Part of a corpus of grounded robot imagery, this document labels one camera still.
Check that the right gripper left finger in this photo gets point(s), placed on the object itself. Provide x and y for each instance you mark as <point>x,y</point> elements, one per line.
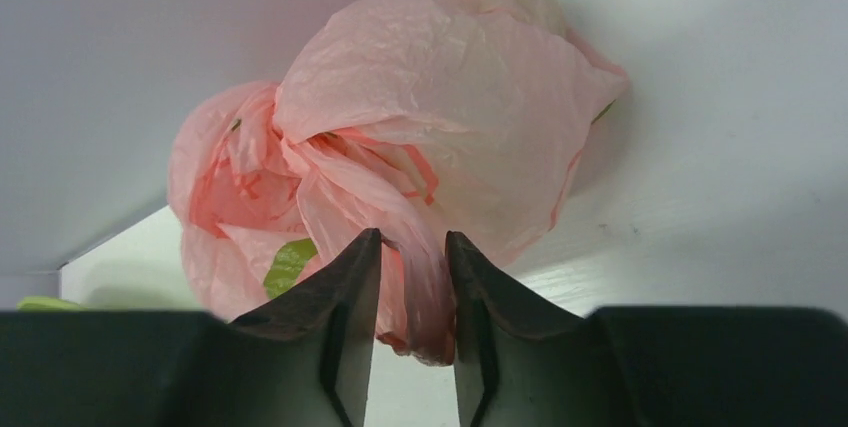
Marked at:
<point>301,359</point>

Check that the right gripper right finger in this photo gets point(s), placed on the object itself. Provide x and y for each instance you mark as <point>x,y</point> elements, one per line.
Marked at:
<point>523,361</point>

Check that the pink plastic bag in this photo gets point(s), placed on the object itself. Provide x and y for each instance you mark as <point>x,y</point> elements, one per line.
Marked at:
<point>414,117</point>

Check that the green plastic tray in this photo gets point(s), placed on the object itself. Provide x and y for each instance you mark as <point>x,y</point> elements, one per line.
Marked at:
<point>43,304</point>

